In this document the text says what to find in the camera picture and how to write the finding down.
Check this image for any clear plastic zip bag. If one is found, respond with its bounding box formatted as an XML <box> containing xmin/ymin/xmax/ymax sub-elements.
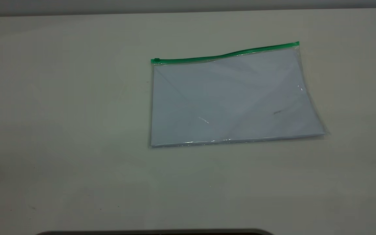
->
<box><xmin>149</xmin><ymin>40</ymin><xmax>329</xmax><ymax>149</ymax></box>

